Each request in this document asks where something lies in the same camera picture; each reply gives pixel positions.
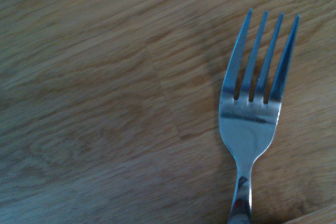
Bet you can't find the silver metal fork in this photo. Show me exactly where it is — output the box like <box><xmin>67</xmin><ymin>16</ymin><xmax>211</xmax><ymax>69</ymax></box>
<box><xmin>218</xmin><ymin>8</ymin><xmax>301</xmax><ymax>224</ymax></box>

